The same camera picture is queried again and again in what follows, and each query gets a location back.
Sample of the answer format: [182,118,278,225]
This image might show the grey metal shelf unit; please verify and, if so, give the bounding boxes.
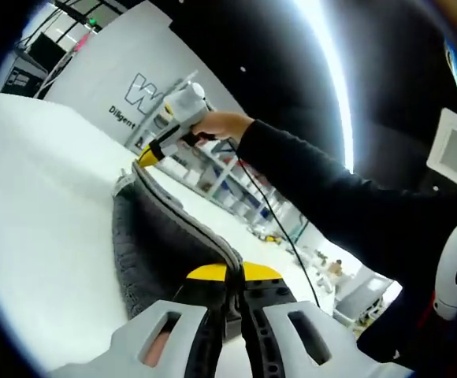
[133,70,310,241]

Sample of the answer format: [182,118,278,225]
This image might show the ceiling light strip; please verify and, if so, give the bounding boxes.
[314,0,358,174]

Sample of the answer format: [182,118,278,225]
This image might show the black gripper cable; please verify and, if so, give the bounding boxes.
[226,138,321,309]

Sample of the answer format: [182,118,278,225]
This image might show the spare yellow-tipped grippers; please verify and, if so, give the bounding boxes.
[256,232,284,246]

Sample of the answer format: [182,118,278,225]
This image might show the dark equipment cabinet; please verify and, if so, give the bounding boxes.
[2,50,50,98]

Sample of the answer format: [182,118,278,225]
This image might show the person's right hand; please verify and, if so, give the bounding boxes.
[191,111,255,147]

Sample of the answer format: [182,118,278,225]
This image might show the white ceiling air vent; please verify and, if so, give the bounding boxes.
[425,107,457,191]

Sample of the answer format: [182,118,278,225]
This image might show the black monitor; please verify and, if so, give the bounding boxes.
[28,32,63,61]

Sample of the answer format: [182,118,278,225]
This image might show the white chest-worn device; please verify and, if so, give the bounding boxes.
[432,202,457,322]

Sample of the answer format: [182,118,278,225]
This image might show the person's dark clothing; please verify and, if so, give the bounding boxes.
[356,271,457,373]

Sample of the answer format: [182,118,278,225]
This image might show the grey towel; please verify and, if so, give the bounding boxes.
[111,159,247,343]

